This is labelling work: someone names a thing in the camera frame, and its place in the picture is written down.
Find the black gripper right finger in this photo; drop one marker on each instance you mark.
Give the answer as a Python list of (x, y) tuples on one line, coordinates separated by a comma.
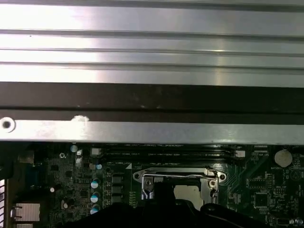
[(190, 218)]

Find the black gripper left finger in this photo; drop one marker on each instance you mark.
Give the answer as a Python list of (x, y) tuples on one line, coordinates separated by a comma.
[(142, 217)]

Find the silver-topped CPU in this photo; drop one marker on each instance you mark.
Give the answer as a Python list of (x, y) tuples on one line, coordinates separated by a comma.
[(187, 194)]

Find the metal socket cover frame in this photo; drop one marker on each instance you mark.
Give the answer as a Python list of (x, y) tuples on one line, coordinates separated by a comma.
[(145, 190)]

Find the thin metal locking lever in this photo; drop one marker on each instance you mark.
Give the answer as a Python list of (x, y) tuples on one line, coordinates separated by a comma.
[(171, 176)]

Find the CPU socket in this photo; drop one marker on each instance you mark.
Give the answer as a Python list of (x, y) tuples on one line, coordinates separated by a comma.
[(142, 171)]

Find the round blue-topped capacitor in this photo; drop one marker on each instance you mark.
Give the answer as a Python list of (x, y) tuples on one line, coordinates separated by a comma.
[(95, 198), (95, 184), (99, 167), (95, 210), (73, 148)]

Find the black RAM slot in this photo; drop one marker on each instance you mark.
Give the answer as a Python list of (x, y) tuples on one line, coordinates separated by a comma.
[(190, 150), (190, 156)]

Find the green motherboard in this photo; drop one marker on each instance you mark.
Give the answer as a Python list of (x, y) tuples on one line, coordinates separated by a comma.
[(261, 187)]

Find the black and silver PC case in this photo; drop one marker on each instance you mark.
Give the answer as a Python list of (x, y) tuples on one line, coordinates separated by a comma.
[(152, 133)]

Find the silver coin battery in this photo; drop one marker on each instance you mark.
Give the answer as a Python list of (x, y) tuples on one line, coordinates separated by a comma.
[(283, 158)]

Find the silver rear port block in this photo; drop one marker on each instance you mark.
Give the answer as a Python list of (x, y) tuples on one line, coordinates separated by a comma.
[(27, 211)]

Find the blue rear port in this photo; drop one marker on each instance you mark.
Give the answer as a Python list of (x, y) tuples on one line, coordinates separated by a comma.
[(31, 177)]

